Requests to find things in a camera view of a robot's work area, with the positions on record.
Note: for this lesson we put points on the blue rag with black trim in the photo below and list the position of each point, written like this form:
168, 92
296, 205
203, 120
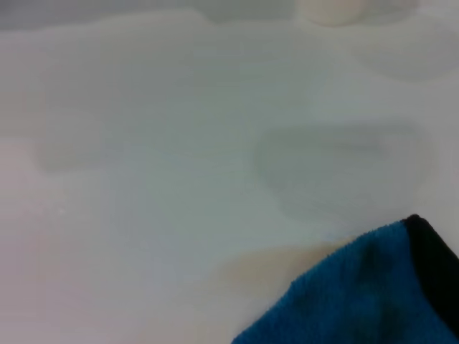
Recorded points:
351, 294

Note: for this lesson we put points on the white paper cup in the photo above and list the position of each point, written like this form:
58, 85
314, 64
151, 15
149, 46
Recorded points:
330, 10

